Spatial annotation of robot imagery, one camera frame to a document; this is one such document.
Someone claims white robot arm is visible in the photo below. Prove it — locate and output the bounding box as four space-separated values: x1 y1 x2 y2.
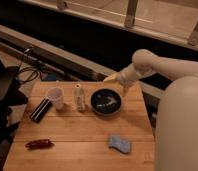
105 49 198 171

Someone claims clear plastic bottle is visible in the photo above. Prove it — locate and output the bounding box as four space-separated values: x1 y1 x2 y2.
74 84 85 112

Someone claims translucent plastic cup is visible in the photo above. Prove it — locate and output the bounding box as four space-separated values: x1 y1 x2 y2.
47 87 64 110

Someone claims black rectangular box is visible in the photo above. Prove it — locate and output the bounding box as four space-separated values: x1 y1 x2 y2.
30 98 52 123

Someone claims black cable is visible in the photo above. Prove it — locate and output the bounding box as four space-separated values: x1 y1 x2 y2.
15 46 46 85

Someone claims white tapered gripper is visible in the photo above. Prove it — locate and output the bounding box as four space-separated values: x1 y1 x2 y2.
103 64 141 88

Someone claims black round bowl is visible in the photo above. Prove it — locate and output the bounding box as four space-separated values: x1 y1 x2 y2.
90 88 122 116

